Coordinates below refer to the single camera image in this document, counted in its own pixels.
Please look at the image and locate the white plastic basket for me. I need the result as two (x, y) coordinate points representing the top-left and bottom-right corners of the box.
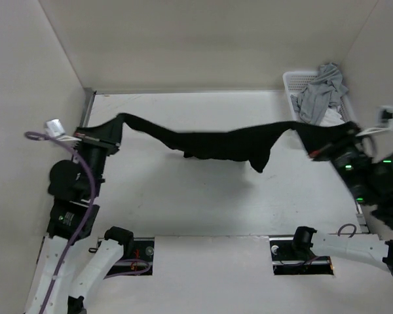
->
(282, 65), (356, 127)

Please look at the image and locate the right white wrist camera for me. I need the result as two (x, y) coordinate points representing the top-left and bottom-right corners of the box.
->
(377, 106), (393, 131)

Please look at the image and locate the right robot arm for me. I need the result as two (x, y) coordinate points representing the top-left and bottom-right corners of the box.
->
(290, 123), (393, 276)

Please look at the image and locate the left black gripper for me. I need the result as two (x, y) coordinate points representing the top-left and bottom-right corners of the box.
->
(73, 114), (126, 197)

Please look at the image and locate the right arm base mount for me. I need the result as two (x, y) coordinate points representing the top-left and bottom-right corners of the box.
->
(269, 235), (334, 276)

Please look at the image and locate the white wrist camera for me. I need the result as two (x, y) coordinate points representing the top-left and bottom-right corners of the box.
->
(377, 106), (393, 131)
(44, 119), (66, 139)

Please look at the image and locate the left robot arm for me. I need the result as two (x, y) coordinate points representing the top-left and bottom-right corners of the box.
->
(24, 120), (134, 313)

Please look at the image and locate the black tank top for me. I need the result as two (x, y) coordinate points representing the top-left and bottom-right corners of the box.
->
(117, 113), (360, 173)

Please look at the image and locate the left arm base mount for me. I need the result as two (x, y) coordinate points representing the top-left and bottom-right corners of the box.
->
(108, 237), (155, 275)

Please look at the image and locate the grey tank top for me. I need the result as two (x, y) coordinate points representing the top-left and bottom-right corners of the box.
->
(290, 63), (348, 126)

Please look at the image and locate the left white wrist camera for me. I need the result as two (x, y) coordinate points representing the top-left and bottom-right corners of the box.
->
(44, 119), (66, 139)

